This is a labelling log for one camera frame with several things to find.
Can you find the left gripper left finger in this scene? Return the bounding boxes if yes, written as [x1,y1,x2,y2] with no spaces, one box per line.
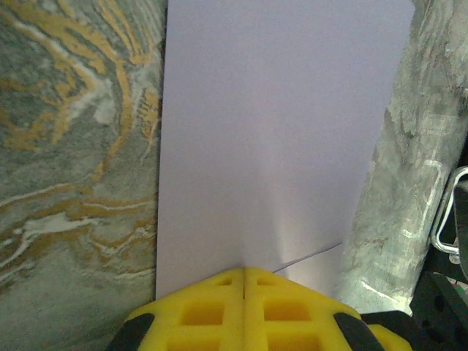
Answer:
[105,266,245,351]

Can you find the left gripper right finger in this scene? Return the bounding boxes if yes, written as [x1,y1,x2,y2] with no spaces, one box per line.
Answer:
[244,265,385,351]

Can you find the purple paper sheet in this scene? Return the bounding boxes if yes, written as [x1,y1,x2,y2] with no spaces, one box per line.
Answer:
[155,0,416,304]

